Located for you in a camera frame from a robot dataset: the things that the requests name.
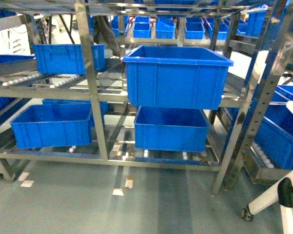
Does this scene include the blue bin below shelf centre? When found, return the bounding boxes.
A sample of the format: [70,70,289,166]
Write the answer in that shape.
[134,106,210,152]

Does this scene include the blue bin below shelf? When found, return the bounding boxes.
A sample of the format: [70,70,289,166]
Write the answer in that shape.
[134,106,210,152]
[255,85,293,170]
[10,103,93,149]

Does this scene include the blue bin on shelf centre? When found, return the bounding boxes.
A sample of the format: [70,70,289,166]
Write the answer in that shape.
[123,45,233,110]

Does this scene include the stainless steel roller shelf rack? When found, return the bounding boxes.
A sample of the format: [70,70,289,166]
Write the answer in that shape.
[0,0,293,194]

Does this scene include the blue bin below shelf left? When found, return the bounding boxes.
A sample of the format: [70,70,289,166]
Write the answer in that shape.
[10,103,93,149]

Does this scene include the blue bin below shelf right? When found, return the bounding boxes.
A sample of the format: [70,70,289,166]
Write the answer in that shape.
[255,85,293,170]

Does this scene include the small blue bins in background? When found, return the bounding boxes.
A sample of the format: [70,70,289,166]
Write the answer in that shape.
[110,15,247,40]

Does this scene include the blue crate with white item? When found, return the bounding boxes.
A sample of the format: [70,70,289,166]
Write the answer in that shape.
[32,43,106,76]

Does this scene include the white table leg with caster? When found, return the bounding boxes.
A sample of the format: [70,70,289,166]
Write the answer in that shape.
[241,170,293,234]

